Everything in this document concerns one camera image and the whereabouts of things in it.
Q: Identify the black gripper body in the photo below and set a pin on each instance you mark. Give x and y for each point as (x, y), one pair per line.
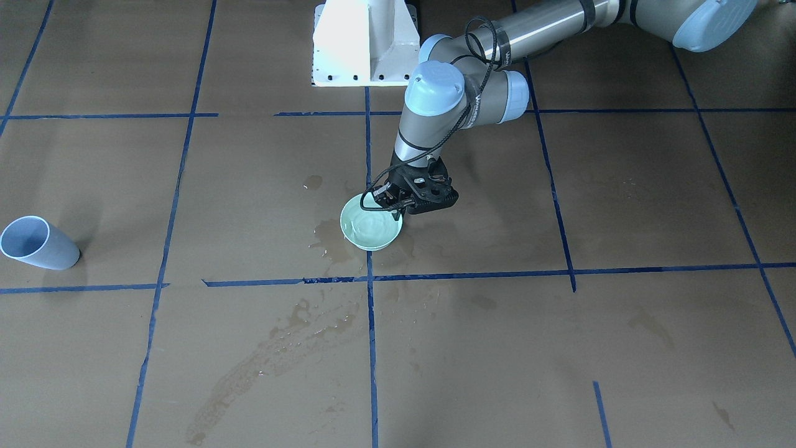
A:
(398, 182)

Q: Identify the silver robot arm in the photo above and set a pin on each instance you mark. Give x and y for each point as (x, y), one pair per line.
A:
(463, 82)

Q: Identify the light blue cup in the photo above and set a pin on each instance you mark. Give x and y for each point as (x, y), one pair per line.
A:
(35, 241)

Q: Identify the mint green bowl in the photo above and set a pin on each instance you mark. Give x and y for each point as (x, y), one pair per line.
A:
(370, 231)

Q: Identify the white pedestal column base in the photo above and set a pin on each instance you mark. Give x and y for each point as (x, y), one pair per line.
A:
(365, 43)

